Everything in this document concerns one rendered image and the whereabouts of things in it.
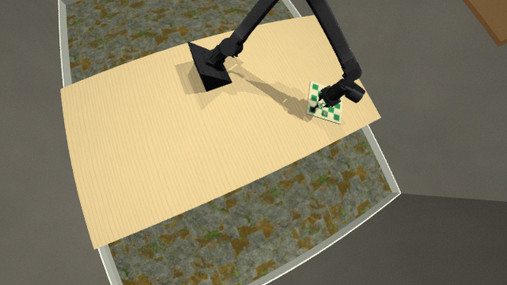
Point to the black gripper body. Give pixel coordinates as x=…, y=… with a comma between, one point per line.
x=329, y=96

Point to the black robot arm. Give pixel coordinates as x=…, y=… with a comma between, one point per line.
x=233, y=45

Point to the green and cream chessboard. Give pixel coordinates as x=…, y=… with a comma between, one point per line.
x=334, y=113

